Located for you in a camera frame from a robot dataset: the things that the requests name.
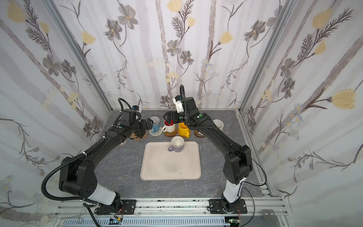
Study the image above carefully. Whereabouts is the red inside white mug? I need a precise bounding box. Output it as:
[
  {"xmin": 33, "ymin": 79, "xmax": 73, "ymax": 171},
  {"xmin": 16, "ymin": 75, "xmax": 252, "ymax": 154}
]
[{"xmin": 162, "ymin": 121, "xmax": 176, "ymax": 133}]

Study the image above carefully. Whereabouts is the light blue mug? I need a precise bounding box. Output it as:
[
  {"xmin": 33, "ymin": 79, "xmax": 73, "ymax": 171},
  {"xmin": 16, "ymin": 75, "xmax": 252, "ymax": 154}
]
[{"xmin": 150, "ymin": 116, "xmax": 160, "ymax": 133}]

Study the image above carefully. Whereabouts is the aluminium corner post left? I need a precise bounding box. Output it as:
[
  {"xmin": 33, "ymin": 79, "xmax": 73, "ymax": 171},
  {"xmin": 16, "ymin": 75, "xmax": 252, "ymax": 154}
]
[{"xmin": 42, "ymin": 0, "xmax": 113, "ymax": 112}]

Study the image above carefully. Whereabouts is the aluminium corner post right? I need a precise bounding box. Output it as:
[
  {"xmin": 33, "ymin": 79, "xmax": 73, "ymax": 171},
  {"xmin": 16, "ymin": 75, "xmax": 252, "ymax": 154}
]
[{"xmin": 238, "ymin": 0, "xmax": 297, "ymax": 113}]

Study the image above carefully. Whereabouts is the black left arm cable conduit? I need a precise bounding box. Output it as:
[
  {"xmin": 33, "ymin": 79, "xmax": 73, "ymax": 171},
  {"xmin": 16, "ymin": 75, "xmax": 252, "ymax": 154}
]
[{"xmin": 41, "ymin": 153, "xmax": 100, "ymax": 227}]

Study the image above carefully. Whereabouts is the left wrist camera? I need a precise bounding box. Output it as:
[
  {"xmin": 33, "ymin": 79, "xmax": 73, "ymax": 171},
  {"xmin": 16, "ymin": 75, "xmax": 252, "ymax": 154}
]
[{"xmin": 132, "ymin": 105, "xmax": 142, "ymax": 112}]

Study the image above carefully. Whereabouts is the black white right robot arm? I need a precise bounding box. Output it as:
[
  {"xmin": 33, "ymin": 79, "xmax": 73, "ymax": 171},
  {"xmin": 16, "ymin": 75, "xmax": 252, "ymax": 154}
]
[{"xmin": 163, "ymin": 96, "xmax": 253, "ymax": 212}]

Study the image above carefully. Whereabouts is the cork paw print coaster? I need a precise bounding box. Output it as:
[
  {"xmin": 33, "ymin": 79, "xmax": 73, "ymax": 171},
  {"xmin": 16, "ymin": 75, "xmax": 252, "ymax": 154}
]
[{"xmin": 129, "ymin": 131, "xmax": 147, "ymax": 141}]

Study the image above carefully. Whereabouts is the yellow mug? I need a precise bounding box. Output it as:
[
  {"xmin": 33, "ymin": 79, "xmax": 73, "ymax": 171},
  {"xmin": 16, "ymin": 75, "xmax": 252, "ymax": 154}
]
[{"xmin": 178, "ymin": 123, "xmax": 191, "ymax": 138}]

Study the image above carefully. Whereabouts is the glossy dark brown round coaster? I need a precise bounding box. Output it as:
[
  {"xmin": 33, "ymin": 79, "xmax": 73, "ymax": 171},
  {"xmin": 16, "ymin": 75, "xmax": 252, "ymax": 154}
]
[{"xmin": 194, "ymin": 130, "xmax": 205, "ymax": 138}]

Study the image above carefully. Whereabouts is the white grey small mug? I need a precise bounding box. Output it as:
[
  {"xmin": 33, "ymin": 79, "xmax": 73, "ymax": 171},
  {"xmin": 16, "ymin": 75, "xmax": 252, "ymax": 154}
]
[{"xmin": 168, "ymin": 136, "xmax": 184, "ymax": 152}]

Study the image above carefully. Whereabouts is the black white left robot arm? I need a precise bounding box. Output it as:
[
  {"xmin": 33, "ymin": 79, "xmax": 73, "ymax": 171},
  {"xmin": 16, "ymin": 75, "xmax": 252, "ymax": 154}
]
[{"xmin": 59, "ymin": 109, "xmax": 154, "ymax": 215}]

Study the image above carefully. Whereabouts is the aluminium corner post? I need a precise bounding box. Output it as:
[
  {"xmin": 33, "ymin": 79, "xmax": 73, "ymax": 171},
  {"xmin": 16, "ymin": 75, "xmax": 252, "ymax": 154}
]
[
  {"xmin": 238, "ymin": 0, "xmax": 297, "ymax": 113},
  {"xmin": 42, "ymin": 0, "xmax": 113, "ymax": 112}
]

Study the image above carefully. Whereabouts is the woven rattan round coaster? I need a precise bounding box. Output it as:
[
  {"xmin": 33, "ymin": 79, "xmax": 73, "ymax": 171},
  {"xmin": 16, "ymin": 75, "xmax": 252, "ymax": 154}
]
[{"xmin": 178, "ymin": 129, "xmax": 191, "ymax": 138}]

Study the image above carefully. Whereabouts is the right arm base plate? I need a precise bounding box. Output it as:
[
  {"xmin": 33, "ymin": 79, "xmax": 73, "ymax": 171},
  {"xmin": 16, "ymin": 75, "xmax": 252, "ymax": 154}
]
[{"xmin": 207, "ymin": 199, "xmax": 248, "ymax": 215}]

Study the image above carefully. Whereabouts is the aluminium mounting rail frame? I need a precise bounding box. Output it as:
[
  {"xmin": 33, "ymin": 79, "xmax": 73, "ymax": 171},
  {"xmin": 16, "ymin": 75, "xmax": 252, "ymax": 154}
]
[{"xmin": 53, "ymin": 197, "xmax": 293, "ymax": 227}]

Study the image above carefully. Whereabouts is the brown round wooden coaster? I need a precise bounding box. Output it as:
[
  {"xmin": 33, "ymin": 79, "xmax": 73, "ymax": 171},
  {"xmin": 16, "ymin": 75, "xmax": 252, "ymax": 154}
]
[{"xmin": 163, "ymin": 129, "xmax": 178, "ymax": 137}]

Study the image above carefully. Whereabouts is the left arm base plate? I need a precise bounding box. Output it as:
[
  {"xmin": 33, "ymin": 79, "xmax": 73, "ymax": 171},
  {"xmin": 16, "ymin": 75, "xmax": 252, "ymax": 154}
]
[{"xmin": 95, "ymin": 199, "xmax": 136, "ymax": 215}]

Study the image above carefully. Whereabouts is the beige plastic tray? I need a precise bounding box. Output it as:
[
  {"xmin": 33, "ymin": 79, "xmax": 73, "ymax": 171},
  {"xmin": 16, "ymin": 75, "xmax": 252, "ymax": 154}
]
[{"xmin": 140, "ymin": 141, "xmax": 202, "ymax": 181}]

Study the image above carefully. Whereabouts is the white grey round coaster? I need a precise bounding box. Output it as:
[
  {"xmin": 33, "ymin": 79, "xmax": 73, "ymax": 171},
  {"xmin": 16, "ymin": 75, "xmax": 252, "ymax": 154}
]
[{"xmin": 148, "ymin": 128, "xmax": 163, "ymax": 137}]

